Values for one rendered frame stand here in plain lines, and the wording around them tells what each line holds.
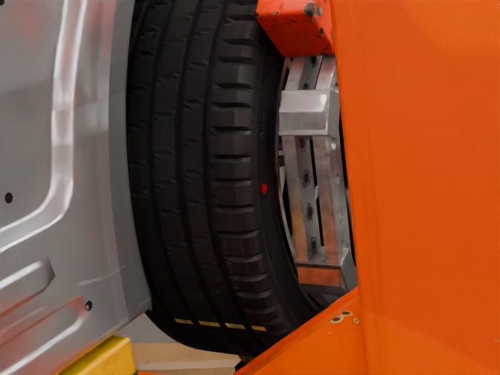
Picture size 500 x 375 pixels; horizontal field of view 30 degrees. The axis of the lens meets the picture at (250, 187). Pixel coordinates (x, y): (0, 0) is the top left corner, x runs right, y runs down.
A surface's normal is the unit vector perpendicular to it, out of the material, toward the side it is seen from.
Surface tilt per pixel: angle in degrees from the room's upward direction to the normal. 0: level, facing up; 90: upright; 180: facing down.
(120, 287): 90
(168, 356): 2
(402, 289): 90
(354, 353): 90
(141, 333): 0
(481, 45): 90
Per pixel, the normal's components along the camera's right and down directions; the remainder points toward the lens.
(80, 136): 0.87, 0.03
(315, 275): -0.48, 0.29
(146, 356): -0.09, -0.96
